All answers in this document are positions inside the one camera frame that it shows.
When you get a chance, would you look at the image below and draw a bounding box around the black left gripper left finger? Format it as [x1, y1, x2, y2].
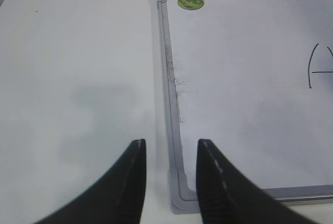
[39, 139, 147, 223]

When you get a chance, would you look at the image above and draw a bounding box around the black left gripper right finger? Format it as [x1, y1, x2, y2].
[196, 139, 312, 224]

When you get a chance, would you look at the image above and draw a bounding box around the round green sticker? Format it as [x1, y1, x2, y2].
[177, 0, 204, 10]

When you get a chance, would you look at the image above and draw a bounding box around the white board with grey frame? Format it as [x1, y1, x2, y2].
[157, 0, 332, 214]

